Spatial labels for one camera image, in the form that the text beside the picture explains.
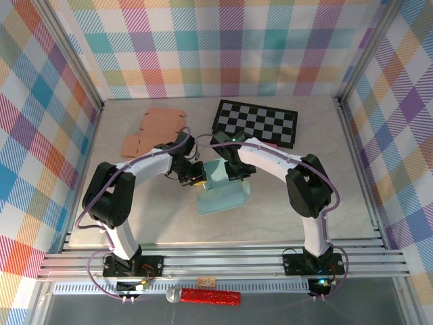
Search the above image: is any light blue paper box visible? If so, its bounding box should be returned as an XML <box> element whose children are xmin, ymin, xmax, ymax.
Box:
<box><xmin>196</xmin><ymin>158</ymin><xmax>252</xmax><ymax>217</ymax></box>

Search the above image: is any brown paper box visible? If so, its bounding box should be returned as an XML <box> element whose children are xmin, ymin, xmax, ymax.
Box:
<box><xmin>120</xmin><ymin>107</ymin><xmax>189</xmax><ymax>160</ymax></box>

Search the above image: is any black and grey checkerboard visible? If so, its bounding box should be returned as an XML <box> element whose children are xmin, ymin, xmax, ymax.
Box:
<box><xmin>211</xmin><ymin>99</ymin><xmax>299</xmax><ymax>150</ymax></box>

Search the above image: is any red glitter toy microphone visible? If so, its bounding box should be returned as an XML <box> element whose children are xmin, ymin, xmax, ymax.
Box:
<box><xmin>165</xmin><ymin>286</ymin><xmax>242</xmax><ymax>307</ymax></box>

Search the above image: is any aluminium front frame rail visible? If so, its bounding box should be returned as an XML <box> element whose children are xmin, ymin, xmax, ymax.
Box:
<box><xmin>37</xmin><ymin>240</ymin><xmax>411</xmax><ymax>282</ymax></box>

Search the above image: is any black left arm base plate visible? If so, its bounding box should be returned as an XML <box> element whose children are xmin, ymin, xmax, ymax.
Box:
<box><xmin>103</xmin><ymin>254</ymin><xmax>165</xmax><ymax>277</ymax></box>

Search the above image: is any aluminium side frame rail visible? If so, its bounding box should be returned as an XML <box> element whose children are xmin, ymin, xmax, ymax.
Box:
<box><xmin>60</xmin><ymin>103</ymin><xmax>106</xmax><ymax>253</ymax></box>
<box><xmin>336</xmin><ymin>97</ymin><xmax>388</xmax><ymax>246</ymax></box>

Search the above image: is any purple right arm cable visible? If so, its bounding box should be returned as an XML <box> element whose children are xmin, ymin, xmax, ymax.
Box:
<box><xmin>196</xmin><ymin>133</ymin><xmax>351</xmax><ymax>301</ymax></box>

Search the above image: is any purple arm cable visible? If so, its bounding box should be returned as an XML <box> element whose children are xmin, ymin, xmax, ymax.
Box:
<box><xmin>74</xmin><ymin>127</ymin><xmax>197</xmax><ymax>301</ymax></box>
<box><xmin>196</xmin><ymin>133</ymin><xmax>351</xmax><ymax>301</ymax></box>

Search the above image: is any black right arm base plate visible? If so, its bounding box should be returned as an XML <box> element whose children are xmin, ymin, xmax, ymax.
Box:
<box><xmin>282</xmin><ymin>252</ymin><xmax>346</xmax><ymax>276</ymax></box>

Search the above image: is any perforated white cable duct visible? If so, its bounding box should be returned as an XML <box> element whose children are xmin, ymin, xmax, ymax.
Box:
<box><xmin>53</xmin><ymin>282</ymin><xmax>311</xmax><ymax>295</ymax></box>

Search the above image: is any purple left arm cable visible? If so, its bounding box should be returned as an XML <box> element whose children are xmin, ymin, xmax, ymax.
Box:
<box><xmin>74</xmin><ymin>127</ymin><xmax>197</xmax><ymax>301</ymax></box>

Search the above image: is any aluminium frame post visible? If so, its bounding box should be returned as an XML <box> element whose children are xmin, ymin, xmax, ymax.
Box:
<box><xmin>336</xmin><ymin>0</ymin><xmax>407</xmax><ymax>104</ymax></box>
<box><xmin>35</xmin><ymin>0</ymin><xmax>105</xmax><ymax>112</ymax></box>

